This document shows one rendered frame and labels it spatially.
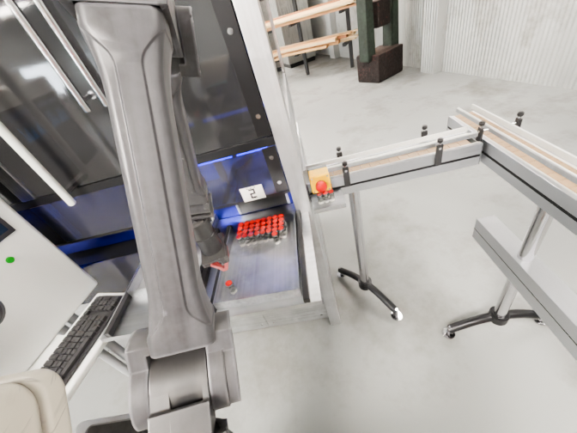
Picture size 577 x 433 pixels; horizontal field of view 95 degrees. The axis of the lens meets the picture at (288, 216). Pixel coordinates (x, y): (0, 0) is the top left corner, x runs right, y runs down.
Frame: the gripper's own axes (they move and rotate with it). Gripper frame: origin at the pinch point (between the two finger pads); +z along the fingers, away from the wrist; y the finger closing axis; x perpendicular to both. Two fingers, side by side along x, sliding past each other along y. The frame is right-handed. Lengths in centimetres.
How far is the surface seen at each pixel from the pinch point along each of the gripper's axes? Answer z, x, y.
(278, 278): 9.1, -13.7, -3.6
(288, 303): 8.9, -14.2, -13.2
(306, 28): 42, -304, 790
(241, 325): 84, 18, 33
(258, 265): 9.6, -8.9, 5.1
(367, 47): 49, -278, 411
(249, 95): -36, -24, 27
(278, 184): -5.0, -25.0, 25.0
